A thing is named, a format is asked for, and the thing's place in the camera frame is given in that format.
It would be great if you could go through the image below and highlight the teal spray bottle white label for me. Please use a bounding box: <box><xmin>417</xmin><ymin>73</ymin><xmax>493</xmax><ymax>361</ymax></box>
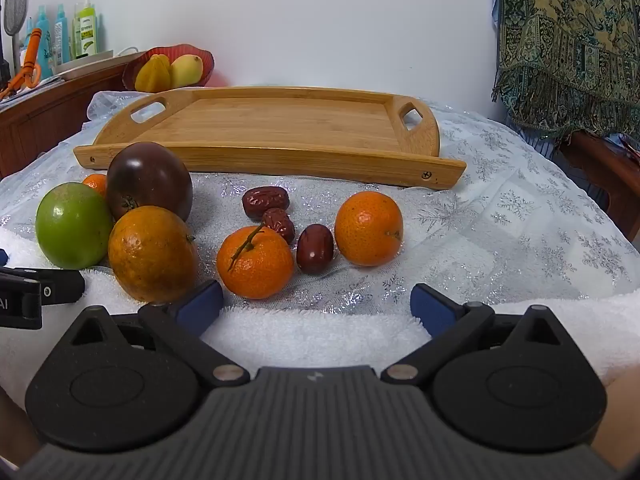
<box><xmin>54</xmin><ymin>4</ymin><xmax>71</xmax><ymax>63</ymax></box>

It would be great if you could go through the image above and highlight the orange handled tool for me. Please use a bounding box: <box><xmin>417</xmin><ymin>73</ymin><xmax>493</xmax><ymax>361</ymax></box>
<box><xmin>0</xmin><ymin>27</ymin><xmax>44</xmax><ymax>101</ymax></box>

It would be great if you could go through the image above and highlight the yellow mango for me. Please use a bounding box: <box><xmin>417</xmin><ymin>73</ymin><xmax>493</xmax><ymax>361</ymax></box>
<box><xmin>169</xmin><ymin>54</ymin><xmax>204</xmax><ymax>89</ymax></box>

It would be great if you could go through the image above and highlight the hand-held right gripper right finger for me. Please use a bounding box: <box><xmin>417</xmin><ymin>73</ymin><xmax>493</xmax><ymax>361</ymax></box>
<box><xmin>381</xmin><ymin>283</ymin><xmax>583</xmax><ymax>388</ymax></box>

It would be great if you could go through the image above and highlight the yellow starfruit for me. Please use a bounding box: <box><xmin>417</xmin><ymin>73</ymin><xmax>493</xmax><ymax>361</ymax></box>
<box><xmin>134</xmin><ymin>54</ymin><xmax>172</xmax><ymax>93</ymax></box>

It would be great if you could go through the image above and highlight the person's right leg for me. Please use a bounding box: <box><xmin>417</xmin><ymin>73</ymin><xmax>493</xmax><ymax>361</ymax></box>
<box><xmin>592</xmin><ymin>372</ymin><xmax>640</xmax><ymax>476</ymax></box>

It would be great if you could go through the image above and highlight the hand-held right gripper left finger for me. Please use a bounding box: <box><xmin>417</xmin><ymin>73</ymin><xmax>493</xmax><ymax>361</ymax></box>
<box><xmin>50</xmin><ymin>280</ymin><xmax>251</xmax><ymax>388</ymax></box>

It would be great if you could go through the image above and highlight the stack of papers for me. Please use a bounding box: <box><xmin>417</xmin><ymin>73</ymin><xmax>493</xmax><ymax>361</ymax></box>
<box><xmin>0</xmin><ymin>79</ymin><xmax>53</xmax><ymax>105</ymax></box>

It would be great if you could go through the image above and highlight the wooden tray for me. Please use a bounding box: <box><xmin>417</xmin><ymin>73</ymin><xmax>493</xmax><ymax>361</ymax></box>
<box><xmin>73</xmin><ymin>86</ymin><xmax>467</xmax><ymax>191</ymax></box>

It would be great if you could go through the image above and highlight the green spray bottle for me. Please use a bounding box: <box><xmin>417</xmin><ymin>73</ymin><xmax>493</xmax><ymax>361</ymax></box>
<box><xmin>72</xmin><ymin>0</ymin><xmax>99</xmax><ymax>60</ymax></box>

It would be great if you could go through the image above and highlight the dark purple tomato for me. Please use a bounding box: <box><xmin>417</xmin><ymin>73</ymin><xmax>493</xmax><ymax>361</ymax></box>
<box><xmin>106</xmin><ymin>142</ymin><xmax>194</xmax><ymax>223</ymax></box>

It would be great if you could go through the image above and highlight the large orange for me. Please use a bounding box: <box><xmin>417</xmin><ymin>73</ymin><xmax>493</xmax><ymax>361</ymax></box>
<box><xmin>107</xmin><ymin>205</ymin><xmax>200</xmax><ymax>304</ymax></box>

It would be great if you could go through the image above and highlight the green patterned shawl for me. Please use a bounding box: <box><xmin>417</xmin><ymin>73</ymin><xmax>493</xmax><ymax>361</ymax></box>
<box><xmin>492</xmin><ymin>0</ymin><xmax>640</xmax><ymax>140</ymax></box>

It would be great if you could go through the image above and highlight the green round citrus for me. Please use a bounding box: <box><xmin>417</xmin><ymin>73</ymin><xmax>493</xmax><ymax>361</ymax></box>
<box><xmin>35</xmin><ymin>182</ymin><xmax>115</xmax><ymax>270</ymax></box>

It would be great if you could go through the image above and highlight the wooden cabinet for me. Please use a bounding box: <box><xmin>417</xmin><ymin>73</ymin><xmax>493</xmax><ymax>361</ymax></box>
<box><xmin>0</xmin><ymin>57</ymin><xmax>146</xmax><ymax>181</ymax></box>

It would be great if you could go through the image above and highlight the grey fly swatter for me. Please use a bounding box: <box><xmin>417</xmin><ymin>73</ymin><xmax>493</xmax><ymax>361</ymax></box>
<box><xmin>2</xmin><ymin>0</ymin><xmax>31</xmax><ymax>76</ymax></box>

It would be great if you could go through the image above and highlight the tangerine with stem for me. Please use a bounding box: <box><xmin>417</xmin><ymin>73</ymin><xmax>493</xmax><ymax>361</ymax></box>
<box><xmin>216</xmin><ymin>225</ymin><xmax>295</xmax><ymax>301</ymax></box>

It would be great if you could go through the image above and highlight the red jujube date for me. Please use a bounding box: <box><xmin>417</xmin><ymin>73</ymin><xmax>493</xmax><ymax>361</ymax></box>
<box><xmin>242</xmin><ymin>186</ymin><xmax>291</xmax><ymax>221</ymax></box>
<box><xmin>262</xmin><ymin>207</ymin><xmax>296</xmax><ymax>245</ymax></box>
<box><xmin>296</xmin><ymin>223</ymin><xmax>335</xmax><ymax>275</ymax></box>

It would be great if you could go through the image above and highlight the person's left leg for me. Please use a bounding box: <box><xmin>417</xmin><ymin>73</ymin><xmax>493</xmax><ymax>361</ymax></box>
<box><xmin>0</xmin><ymin>387</ymin><xmax>43</xmax><ymax>468</ymax></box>

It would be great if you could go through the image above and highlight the person's leg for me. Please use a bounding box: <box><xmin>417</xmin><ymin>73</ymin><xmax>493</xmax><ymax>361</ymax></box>
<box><xmin>0</xmin><ymin>387</ymin><xmax>43</xmax><ymax>468</ymax></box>
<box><xmin>592</xmin><ymin>372</ymin><xmax>640</xmax><ymax>476</ymax></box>

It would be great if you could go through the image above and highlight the red fruit bowl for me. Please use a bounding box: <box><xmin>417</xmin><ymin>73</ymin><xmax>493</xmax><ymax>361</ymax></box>
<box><xmin>121</xmin><ymin>43</ymin><xmax>216</xmax><ymax>93</ymax></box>

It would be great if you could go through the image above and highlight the wooden chair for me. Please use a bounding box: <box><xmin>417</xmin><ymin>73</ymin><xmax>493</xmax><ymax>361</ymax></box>
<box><xmin>556</xmin><ymin>130</ymin><xmax>640</xmax><ymax>244</ymax></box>

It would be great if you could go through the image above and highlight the white towel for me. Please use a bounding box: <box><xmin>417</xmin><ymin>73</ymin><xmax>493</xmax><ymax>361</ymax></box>
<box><xmin>0</xmin><ymin>230</ymin><xmax>640</xmax><ymax>403</ymax></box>

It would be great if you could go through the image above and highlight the small tangerine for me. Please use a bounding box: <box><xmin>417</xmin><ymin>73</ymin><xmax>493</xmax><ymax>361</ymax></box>
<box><xmin>81</xmin><ymin>173</ymin><xmax>108</xmax><ymax>198</ymax></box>

